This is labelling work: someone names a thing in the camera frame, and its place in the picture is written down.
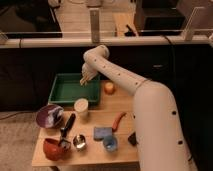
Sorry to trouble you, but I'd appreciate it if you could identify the black cable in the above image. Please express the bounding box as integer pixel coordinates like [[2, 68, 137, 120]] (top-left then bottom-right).
[[161, 34, 178, 98]]

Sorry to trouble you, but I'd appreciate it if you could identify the black small object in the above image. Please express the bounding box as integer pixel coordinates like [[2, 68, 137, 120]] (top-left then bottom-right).
[[128, 132, 137, 146]]

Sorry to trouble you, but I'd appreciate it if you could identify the small metal cup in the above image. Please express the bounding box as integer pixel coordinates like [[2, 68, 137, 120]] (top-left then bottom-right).
[[73, 134, 86, 150]]

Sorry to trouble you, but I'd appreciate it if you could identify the metal upright bracket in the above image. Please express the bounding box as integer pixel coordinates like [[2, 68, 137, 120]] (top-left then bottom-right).
[[89, 8, 100, 43]]

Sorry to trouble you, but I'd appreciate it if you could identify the blue sponge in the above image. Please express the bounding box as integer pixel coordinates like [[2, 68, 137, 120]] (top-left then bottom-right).
[[93, 127, 112, 141]]

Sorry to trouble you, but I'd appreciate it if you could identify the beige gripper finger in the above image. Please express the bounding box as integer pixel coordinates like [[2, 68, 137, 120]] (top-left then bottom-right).
[[82, 80, 89, 86], [80, 77, 87, 85]]

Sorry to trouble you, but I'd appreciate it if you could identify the purple bowl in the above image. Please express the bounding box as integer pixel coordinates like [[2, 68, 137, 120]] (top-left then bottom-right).
[[36, 104, 64, 128]]

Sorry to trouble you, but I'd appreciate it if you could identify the red orange pot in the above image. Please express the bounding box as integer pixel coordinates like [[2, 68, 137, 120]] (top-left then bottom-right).
[[43, 138, 71, 161]]

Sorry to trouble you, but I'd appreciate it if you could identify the blue plastic cup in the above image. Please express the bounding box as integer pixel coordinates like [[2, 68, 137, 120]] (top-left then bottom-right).
[[103, 136, 118, 152]]

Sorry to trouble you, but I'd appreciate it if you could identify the white cylindrical cup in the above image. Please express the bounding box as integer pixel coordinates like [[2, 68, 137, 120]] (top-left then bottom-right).
[[74, 98, 89, 117]]

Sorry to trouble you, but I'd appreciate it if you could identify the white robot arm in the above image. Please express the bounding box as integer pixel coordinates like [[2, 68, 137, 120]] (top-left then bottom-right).
[[80, 45, 190, 171]]

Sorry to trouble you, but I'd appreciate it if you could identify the green plastic tray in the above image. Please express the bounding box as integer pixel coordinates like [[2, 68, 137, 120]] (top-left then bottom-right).
[[48, 73, 101, 106]]

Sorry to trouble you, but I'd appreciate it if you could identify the white horizontal rail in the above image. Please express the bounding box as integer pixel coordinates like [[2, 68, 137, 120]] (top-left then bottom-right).
[[0, 35, 213, 49]]

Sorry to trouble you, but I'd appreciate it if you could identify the black box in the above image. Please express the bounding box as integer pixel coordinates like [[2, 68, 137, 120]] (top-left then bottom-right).
[[134, 0, 185, 30]]

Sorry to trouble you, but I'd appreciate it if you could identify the black handled scoop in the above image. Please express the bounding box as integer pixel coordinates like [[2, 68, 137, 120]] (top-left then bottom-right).
[[58, 113, 76, 149]]

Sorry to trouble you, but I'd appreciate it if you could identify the orange round fruit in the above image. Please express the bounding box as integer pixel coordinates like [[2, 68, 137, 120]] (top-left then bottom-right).
[[104, 82, 115, 95]]

